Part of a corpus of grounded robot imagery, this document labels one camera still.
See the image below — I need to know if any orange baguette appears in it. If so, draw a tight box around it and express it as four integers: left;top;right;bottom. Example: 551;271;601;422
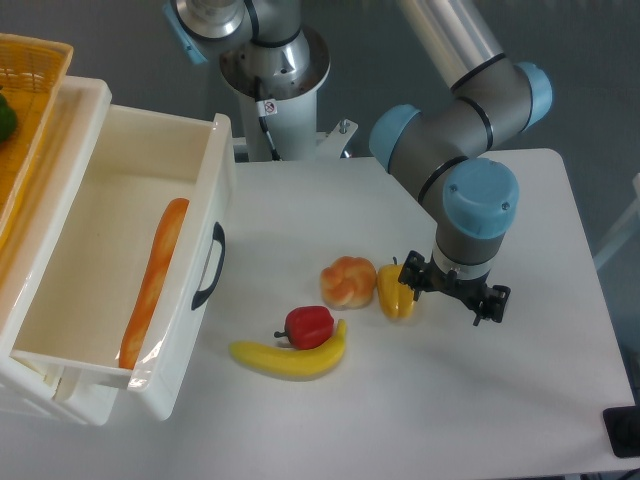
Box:
118;198;189;370

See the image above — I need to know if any white top drawer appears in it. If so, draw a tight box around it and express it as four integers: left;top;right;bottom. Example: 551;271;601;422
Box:
14;106;235;420

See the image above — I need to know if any black device at edge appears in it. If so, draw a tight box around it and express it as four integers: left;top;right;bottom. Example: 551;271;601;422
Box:
602;406;640;458

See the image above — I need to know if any white drawer cabinet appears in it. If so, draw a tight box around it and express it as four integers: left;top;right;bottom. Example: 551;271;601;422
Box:
1;76;115;425

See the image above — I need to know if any green bell pepper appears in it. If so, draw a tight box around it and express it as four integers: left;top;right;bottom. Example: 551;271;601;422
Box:
0;94;18;143

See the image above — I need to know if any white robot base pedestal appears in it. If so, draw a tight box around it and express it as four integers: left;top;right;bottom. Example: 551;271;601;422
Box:
220;26;358;162

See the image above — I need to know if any red bell pepper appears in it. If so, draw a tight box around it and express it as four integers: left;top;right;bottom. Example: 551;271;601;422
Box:
274;306;334;350

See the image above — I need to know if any dark drawer handle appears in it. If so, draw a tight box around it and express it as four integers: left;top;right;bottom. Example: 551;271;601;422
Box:
191;222;226;311

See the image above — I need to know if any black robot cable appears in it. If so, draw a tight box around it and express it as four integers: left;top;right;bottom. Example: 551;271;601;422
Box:
252;74;284;162

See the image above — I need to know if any yellow banana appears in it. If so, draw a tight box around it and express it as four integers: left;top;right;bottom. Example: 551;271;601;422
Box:
228;319;347;380

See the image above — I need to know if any yellow bell pepper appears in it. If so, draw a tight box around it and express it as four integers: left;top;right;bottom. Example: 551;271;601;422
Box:
377;258;415;321

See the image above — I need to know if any round bread roll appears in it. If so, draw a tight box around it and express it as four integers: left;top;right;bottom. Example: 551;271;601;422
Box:
319;256;377;309

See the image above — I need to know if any yellow plastic basket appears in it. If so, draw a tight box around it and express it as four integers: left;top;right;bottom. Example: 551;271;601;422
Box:
1;33;74;244

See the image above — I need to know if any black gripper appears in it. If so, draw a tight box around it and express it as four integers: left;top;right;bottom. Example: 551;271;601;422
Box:
398;250;511;326

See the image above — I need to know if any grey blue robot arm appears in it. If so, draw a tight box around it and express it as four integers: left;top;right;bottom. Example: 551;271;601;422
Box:
165;1;553;322

